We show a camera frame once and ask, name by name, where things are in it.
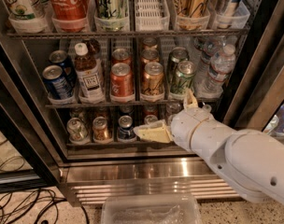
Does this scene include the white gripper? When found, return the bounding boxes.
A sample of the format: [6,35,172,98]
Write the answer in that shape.
[133,88,215,154]

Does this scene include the orange LaCroix can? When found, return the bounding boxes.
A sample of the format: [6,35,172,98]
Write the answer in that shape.
[141,62,164,102]

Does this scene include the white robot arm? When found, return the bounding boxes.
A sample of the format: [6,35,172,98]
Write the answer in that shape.
[134,90,284,205]

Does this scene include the bottom shelf red can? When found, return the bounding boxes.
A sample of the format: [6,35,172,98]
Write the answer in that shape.
[144,115,158,124]

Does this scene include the front green LaCroix can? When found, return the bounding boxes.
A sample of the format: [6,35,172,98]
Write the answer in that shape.
[170,61,196,97]

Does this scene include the green lacroix can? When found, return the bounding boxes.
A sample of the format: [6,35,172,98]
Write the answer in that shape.
[167,47,190,82]
[170,61,196,97]

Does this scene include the bottom shelf blue can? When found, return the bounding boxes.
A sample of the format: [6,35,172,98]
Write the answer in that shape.
[117,116,136,142]

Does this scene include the rear green LaCroix can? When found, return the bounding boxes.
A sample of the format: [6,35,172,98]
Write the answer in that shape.
[167,47,190,82]

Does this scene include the front red Coke can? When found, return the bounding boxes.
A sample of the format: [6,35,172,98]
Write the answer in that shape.
[110,63,135,103]

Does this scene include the red coke can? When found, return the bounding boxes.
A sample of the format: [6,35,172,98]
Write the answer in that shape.
[110,63,135,103]
[111,48,132,65]

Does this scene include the bottom shelf orange can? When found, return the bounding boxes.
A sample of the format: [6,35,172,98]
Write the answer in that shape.
[92,117,112,143]

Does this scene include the rear red Coke can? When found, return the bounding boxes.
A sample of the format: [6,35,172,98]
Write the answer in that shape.
[111,48,132,65]

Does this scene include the right fridge glass door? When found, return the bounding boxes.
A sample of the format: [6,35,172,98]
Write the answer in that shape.
[220,0,284,131]

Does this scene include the fridge glass door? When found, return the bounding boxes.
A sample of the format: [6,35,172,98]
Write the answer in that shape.
[220,0,284,131]
[0,41,60,193]

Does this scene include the bottom shelf green-white can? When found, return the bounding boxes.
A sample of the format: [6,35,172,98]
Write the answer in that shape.
[66,118,90,145]

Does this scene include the empty white bin top shelf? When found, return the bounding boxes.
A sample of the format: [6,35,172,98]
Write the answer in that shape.
[135,0,170,31]

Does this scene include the stainless fridge base grille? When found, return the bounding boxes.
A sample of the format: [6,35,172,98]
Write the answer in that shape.
[59,157,238,206]

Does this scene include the top shelf orange can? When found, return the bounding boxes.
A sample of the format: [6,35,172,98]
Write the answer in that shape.
[173,0,208,30]

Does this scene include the front blue Pepsi can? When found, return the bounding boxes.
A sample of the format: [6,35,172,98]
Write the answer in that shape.
[42,65,73,100]

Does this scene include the blue pepsi can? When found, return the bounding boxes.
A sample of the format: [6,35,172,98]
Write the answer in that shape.
[49,50,77,87]
[42,65,73,100]

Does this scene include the rear blue Pepsi can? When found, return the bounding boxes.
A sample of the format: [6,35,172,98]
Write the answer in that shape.
[49,50,77,87]

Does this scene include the top shelf green can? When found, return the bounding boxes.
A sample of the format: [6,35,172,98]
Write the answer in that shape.
[95,0,128,31]

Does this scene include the top shelf striped can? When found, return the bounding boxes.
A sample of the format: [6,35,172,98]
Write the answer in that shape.
[210,0,251,30]

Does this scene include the top shelf Coca-Cola can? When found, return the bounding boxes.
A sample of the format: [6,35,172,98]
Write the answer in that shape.
[50,0,90,33]

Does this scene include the left fridge glass door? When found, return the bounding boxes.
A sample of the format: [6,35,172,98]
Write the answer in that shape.
[0,41,60,193]

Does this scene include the top shelf 7UP can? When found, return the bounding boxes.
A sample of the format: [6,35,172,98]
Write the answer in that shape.
[4,0,49,33]

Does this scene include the front water bottle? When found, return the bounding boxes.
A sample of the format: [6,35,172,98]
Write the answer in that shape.
[197,44,235,99]

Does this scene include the water bottle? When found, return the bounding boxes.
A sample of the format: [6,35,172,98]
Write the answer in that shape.
[197,44,235,99]
[194,35,226,78]

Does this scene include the rear water bottle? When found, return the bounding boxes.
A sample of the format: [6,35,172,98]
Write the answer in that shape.
[194,35,226,78]

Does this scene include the front iced tea bottle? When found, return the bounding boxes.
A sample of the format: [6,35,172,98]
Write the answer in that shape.
[75,43,105,103]

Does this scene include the iced tea bottle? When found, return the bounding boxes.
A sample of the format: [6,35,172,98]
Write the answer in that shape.
[75,43,105,103]
[83,38,105,76]

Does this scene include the clear plastic tub on floor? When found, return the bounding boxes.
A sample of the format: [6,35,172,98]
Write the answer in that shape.
[101,194,203,224]

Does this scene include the rear iced tea bottle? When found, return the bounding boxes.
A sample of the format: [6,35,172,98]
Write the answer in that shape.
[83,38,105,76]

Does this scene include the middle wire shelf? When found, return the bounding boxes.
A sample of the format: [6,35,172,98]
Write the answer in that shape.
[45,99,220,109]

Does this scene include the wire shelf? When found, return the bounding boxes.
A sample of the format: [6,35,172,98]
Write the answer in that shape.
[7,28,249,39]
[45,99,220,109]

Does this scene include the top wire shelf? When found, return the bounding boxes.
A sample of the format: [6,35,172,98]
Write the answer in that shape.
[7,28,249,39]

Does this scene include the black cables on floor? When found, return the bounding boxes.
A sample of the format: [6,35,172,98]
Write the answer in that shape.
[0,138,90,224]

